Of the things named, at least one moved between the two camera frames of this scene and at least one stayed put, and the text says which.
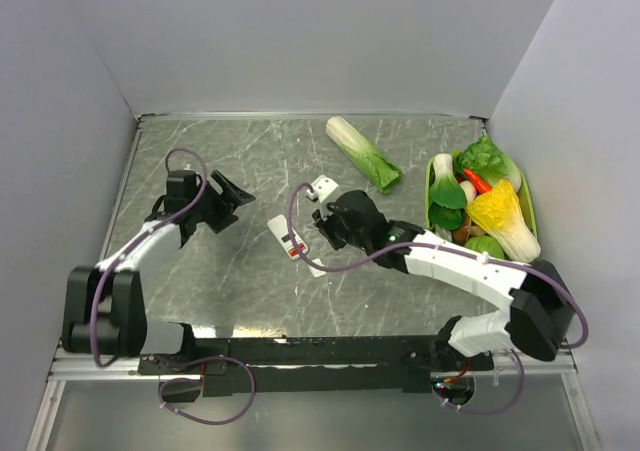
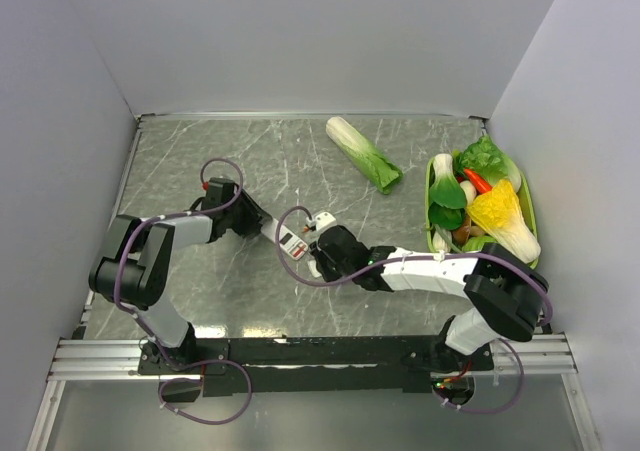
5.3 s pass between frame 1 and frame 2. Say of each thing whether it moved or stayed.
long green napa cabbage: stayed
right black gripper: moved
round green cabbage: stayed
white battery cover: stayed
